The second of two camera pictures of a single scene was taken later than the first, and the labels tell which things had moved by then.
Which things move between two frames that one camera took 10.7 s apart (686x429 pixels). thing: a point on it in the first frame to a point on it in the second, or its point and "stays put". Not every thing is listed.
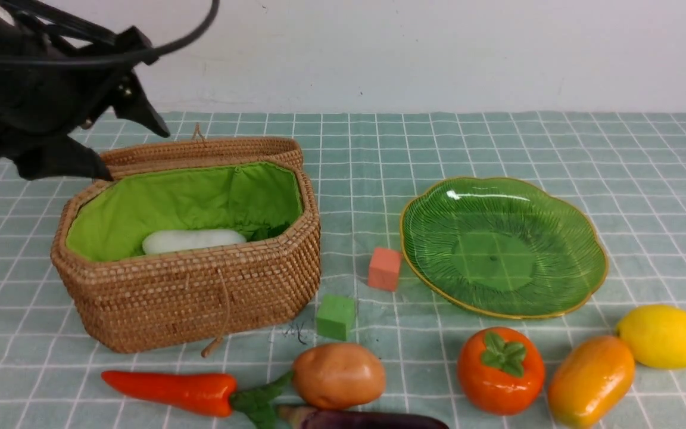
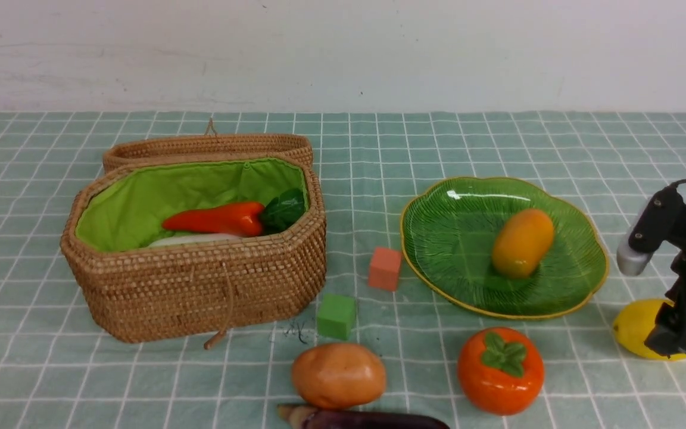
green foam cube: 334,316 stays put
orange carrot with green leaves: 209,394 to 282,214
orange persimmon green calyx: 501,370 stays put
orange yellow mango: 591,381 to 522,243
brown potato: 337,376 stays put
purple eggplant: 294,417 stays put
